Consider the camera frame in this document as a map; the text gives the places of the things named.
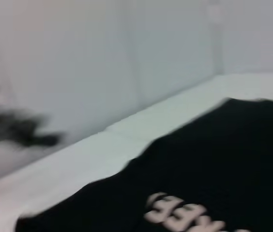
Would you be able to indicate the black shirt with FREE print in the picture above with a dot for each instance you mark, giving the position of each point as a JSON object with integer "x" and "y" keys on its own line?
{"x": 211, "y": 169}

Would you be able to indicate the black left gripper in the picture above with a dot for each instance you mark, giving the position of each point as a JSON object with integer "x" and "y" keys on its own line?
{"x": 8, "y": 123}

